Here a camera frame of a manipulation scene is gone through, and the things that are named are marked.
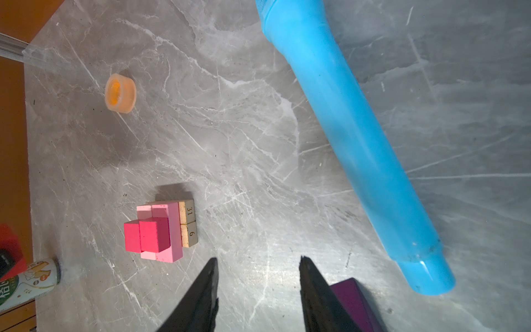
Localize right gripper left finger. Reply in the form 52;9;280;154
158;257;219;332

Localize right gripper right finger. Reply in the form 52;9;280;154
299;256;362;332

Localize natural wood block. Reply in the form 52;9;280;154
178;199;196;225
181;221;199;248

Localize small magenta cube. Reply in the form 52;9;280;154
139;217;171;253

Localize red wood block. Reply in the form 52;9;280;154
1;224;27;281

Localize light pink wood block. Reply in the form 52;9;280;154
136;205;156;260

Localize purple wood block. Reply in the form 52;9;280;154
330;278;384;332

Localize green gold tin can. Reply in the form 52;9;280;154
1;258;61;312

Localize orange tape roll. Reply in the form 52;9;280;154
105;73;137;113

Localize blue toy microphone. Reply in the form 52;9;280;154
256;0;456;295

